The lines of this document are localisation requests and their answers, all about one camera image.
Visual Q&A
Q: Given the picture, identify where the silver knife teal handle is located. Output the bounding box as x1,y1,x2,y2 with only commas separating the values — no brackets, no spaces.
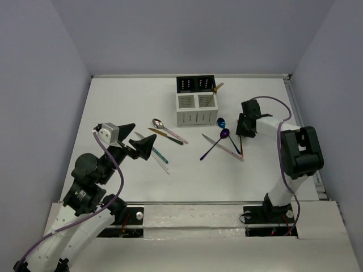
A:
135,132,169,164

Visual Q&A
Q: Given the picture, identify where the purple spoon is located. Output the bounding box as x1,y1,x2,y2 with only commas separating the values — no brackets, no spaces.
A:
200,128,230,160

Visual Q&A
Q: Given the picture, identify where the blue spoon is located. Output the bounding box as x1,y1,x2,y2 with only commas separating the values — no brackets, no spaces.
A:
217,117,242,155

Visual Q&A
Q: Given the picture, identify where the silver spoon pink handle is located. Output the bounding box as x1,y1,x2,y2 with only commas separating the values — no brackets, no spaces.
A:
152,118,188,144

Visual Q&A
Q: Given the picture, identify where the silver knife pink handle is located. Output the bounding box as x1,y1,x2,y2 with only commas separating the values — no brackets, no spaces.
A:
202,134,243,161

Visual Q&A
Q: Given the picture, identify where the gold fork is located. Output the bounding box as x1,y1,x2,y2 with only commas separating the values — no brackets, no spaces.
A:
206,82,224,107

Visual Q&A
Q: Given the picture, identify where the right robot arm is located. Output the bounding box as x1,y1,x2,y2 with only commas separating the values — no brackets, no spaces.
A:
236,98,324,224

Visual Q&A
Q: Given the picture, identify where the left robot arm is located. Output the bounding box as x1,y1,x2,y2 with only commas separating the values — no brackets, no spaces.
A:
14,123,157,271

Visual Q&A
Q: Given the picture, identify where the white utensil container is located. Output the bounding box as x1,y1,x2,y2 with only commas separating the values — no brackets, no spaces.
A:
176,92,218,128

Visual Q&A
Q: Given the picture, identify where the black utensil container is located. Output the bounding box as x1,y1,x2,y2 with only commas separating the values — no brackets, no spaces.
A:
176,75,216,94

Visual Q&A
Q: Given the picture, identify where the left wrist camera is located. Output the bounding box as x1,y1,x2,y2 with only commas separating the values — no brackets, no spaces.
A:
93,123,120,145

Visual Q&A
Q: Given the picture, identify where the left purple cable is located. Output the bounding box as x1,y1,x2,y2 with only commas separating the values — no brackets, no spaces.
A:
14,133,125,267

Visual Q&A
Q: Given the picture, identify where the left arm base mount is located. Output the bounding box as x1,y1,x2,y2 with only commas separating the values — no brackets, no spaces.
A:
98,205,144,238

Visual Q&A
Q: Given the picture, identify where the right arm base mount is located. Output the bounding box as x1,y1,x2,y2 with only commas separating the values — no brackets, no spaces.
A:
239,205,298,237

